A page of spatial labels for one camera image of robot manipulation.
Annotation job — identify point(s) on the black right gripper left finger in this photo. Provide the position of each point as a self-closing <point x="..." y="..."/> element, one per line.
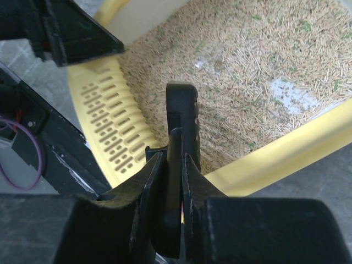
<point x="115" y="228"/>

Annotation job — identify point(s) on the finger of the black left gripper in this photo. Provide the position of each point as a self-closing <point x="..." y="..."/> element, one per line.
<point x="73" y="37"/>

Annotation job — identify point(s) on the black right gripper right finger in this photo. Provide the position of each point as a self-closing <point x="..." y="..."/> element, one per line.
<point x="223" y="229"/>

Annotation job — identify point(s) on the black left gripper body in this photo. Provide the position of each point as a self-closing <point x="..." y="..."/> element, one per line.
<point x="34" y="21"/>

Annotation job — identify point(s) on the black litter scoop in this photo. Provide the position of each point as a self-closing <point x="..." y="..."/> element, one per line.
<point x="183" y="138"/>

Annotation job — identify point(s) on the yellow litter box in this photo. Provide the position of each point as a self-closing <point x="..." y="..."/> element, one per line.
<point x="273" y="77"/>

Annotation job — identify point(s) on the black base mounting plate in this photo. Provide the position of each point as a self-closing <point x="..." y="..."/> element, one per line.
<point x="60" y="151"/>

